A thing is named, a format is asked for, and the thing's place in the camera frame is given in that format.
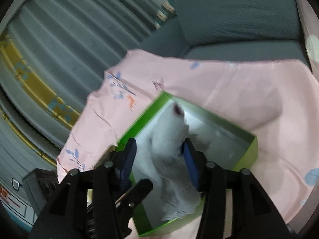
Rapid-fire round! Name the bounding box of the pink floral tablecloth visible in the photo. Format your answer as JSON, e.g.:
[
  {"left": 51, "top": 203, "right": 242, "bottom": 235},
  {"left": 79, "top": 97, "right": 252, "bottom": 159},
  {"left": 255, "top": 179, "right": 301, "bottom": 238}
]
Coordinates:
[{"left": 57, "top": 50, "right": 318, "bottom": 222}]

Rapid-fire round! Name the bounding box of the striped cushion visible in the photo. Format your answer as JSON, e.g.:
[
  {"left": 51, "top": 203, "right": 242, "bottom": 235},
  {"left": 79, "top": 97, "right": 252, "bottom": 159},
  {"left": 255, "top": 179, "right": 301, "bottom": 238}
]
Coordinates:
[{"left": 155, "top": 0, "right": 176, "bottom": 29}]

